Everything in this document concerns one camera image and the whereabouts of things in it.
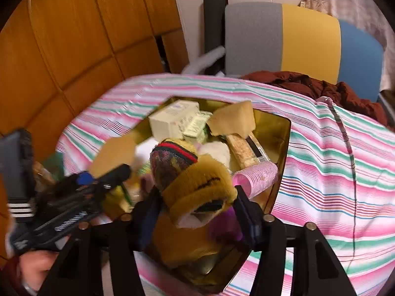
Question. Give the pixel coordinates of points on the wooden wardrobe panels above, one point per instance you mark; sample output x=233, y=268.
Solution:
x=59, y=56

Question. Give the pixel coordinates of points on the yellow sponge block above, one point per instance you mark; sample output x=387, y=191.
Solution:
x=116, y=151

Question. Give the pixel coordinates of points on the pink hair roller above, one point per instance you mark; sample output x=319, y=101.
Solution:
x=256, y=178

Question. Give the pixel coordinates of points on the pink patterned curtain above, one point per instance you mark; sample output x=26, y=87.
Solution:
x=365, y=15

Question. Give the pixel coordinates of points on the blue white rolled washcloth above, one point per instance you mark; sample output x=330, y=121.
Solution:
x=217, y=150

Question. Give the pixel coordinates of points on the grey yellow blue headboard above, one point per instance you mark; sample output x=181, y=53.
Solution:
x=280, y=37

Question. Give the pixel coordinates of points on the white cardboard box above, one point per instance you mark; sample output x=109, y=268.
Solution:
x=172, y=120

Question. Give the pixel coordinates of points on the person's left hand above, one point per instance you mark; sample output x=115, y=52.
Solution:
x=33, y=267

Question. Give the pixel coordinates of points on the cracker snack packet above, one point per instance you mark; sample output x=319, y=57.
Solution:
x=247, y=151

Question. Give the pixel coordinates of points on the dark red blanket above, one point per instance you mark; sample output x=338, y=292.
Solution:
x=341, y=94

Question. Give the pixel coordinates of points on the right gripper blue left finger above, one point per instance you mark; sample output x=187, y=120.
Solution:
x=144, y=218

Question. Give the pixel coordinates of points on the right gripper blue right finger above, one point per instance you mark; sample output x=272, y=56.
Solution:
x=249, y=216

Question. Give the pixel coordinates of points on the yellow patterned sock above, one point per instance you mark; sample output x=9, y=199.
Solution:
x=195, y=189

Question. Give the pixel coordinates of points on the black rolled mat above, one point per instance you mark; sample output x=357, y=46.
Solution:
x=214, y=34

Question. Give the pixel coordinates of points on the gold metal tin tray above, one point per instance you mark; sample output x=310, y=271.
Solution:
x=190, y=254

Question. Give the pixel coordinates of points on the purple cloth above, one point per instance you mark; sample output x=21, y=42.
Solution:
x=225, y=227

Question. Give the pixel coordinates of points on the striped pink green bedspread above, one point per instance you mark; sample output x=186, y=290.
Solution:
x=339, y=171

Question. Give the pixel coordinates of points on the yellow green paper packet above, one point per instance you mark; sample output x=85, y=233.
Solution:
x=197, y=132

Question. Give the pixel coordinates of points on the white bed rail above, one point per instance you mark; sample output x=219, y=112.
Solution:
x=204, y=62

